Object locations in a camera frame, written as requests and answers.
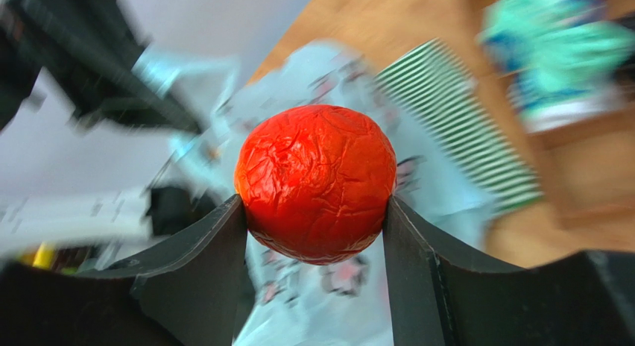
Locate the orange red wrinkled fruit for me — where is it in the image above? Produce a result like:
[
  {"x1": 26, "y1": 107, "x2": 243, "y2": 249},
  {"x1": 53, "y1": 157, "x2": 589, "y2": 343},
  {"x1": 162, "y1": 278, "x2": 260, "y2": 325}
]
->
[{"x1": 234, "y1": 105, "x2": 397, "y2": 265}]

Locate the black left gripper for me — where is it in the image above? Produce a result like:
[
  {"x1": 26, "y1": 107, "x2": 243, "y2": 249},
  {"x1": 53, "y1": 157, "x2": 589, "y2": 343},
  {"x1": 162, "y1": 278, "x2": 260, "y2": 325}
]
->
[{"x1": 1, "y1": 0, "x2": 203, "y2": 135}]

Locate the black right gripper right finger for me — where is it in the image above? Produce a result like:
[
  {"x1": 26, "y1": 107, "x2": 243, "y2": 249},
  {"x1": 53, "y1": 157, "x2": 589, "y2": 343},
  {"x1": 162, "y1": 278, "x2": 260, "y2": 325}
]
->
[{"x1": 383, "y1": 198, "x2": 634, "y2": 345}]

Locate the brown wooden divided tray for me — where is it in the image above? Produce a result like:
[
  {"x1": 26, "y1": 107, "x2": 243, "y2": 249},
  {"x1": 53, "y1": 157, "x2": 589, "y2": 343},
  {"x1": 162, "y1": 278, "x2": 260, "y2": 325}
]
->
[{"x1": 456, "y1": 0, "x2": 635, "y2": 227}]

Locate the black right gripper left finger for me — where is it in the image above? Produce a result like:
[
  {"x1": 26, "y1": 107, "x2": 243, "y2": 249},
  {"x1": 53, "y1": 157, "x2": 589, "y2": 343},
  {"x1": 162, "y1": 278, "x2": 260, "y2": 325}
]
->
[{"x1": 1, "y1": 196, "x2": 247, "y2": 345}]

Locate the teal white sock pair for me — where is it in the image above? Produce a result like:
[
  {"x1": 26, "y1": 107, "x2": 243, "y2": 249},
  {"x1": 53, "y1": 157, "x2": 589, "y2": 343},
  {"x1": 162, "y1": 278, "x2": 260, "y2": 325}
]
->
[{"x1": 477, "y1": 0, "x2": 634, "y2": 133}]

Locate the green white striped cloth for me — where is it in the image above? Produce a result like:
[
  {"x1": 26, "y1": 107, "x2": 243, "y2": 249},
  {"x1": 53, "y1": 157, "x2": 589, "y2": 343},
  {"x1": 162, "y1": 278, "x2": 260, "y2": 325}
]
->
[{"x1": 376, "y1": 39, "x2": 543, "y2": 216}]

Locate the light blue printed plastic bag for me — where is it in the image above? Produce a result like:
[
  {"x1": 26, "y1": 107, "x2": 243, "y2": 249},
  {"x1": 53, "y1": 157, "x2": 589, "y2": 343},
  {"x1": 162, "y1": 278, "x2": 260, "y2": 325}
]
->
[{"x1": 171, "y1": 40, "x2": 494, "y2": 345}]

